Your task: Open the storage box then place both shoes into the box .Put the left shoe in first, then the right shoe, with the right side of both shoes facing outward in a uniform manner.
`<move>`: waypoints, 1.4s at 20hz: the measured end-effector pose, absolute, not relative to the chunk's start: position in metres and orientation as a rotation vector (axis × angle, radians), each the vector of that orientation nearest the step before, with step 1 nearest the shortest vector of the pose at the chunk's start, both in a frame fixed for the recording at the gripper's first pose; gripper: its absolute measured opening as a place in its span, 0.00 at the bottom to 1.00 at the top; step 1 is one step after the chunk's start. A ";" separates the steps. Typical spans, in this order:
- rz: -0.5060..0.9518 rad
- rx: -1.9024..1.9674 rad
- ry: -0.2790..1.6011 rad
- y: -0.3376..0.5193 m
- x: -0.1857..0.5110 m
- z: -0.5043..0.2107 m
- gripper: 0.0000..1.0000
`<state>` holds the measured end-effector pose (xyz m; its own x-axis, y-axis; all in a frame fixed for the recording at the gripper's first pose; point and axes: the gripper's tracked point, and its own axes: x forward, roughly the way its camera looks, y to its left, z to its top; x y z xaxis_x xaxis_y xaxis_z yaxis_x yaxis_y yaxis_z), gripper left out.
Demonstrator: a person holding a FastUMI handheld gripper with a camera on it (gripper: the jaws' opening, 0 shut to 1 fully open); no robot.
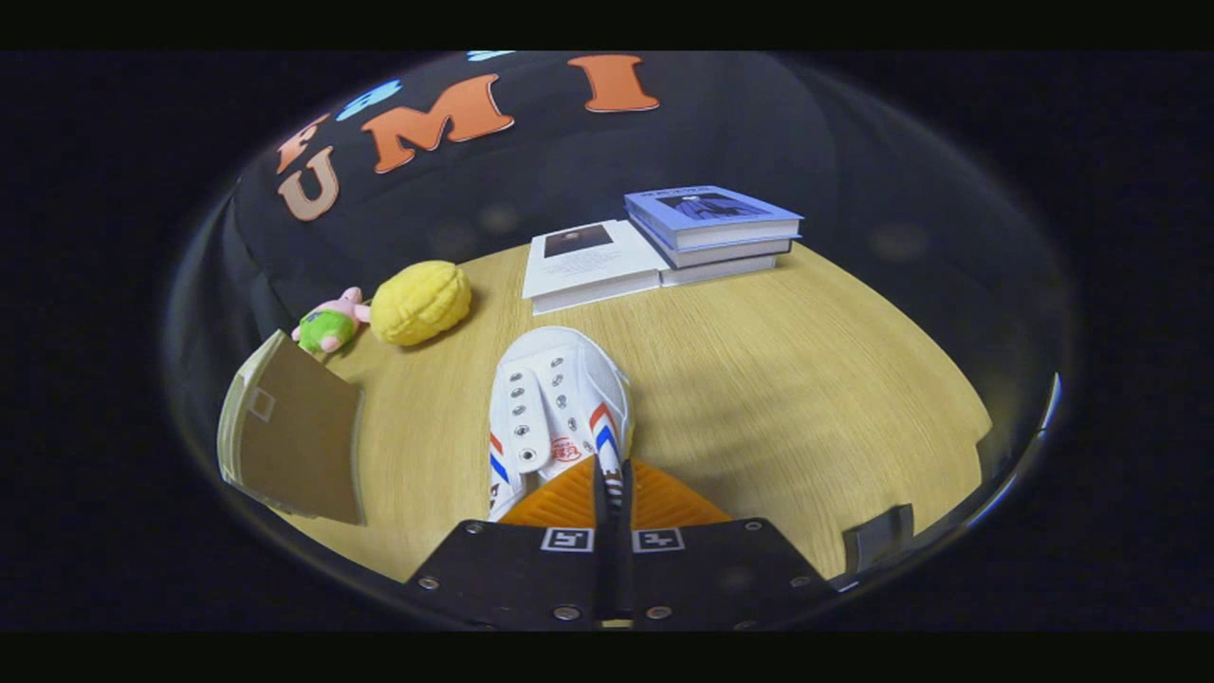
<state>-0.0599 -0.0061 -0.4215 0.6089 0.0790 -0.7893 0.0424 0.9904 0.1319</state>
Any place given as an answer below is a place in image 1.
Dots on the white book with dark picture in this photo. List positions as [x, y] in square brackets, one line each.
[593, 261]

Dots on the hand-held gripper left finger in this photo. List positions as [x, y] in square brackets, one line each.
[512, 574]

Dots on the plain white-paged book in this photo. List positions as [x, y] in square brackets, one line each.
[721, 272]

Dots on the blue book with figure print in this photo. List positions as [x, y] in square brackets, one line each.
[711, 213]

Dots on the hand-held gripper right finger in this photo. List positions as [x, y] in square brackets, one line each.
[721, 574]

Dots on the white striped canvas shoe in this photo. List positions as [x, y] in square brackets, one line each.
[560, 379]

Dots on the pink and green plush toy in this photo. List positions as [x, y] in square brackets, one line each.
[327, 327]

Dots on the grey bracket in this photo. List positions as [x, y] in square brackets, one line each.
[877, 541]

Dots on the blue-edged book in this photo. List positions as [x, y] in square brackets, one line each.
[730, 254]

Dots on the yellow plush toy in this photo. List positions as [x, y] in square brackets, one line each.
[422, 302]

